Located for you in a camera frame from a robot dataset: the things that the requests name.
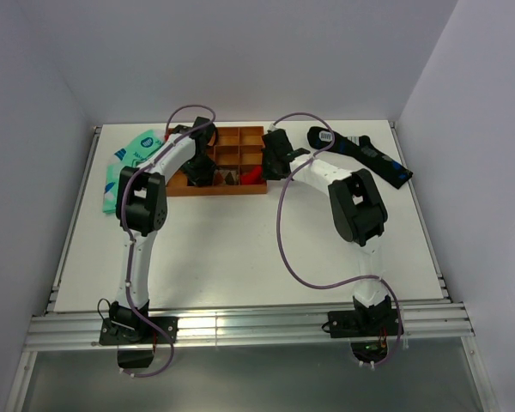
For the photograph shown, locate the rolled orange green argyle sock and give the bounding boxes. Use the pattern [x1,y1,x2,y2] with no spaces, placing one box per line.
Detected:
[224,168,239,185]

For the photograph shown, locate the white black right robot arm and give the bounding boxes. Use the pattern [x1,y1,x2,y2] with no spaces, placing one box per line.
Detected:
[262,129,394,335]

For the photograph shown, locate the rolled red sock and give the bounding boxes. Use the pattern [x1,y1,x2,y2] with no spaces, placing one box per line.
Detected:
[239,166,264,185]

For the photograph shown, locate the black blue sports sock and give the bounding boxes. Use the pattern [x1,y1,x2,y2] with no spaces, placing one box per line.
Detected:
[307,126,413,189]

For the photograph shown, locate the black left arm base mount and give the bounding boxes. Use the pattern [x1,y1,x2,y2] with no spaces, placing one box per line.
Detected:
[99,318,169,370]

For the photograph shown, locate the wooden compartment tray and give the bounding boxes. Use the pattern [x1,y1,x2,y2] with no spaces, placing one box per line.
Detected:
[167,125,268,197]

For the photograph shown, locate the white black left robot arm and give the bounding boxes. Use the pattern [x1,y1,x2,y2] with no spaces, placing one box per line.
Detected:
[106,117,216,342]

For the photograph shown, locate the brown argyle sock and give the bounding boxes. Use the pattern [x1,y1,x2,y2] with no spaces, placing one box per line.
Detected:
[213,169,229,186]

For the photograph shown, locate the mint green patterned sock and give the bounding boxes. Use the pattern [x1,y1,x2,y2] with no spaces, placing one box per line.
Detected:
[100,130,168,215]

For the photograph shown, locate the aluminium table edge rail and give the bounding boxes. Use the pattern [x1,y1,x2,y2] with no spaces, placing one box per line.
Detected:
[22,300,475,352]

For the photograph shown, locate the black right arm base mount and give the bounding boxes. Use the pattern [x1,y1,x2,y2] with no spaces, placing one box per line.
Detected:
[321,309,401,363]

